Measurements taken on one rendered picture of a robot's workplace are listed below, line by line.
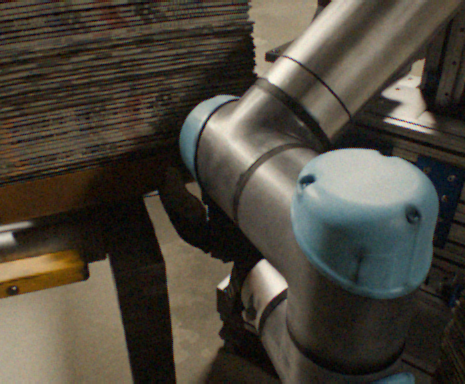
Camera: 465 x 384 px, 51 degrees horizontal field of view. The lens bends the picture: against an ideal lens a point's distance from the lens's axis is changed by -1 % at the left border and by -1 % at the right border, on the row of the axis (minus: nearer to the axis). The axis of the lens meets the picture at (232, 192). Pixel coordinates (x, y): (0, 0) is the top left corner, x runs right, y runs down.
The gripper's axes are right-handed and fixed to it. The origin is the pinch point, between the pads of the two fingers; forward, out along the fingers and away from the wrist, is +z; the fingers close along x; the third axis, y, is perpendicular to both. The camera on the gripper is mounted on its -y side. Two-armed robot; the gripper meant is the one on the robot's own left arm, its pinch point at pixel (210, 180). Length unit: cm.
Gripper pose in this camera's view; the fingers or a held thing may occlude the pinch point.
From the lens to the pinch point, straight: 58.4
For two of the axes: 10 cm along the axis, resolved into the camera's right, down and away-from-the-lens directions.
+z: -3.3, -5.2, 7.9
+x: -9.4, 1.9, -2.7
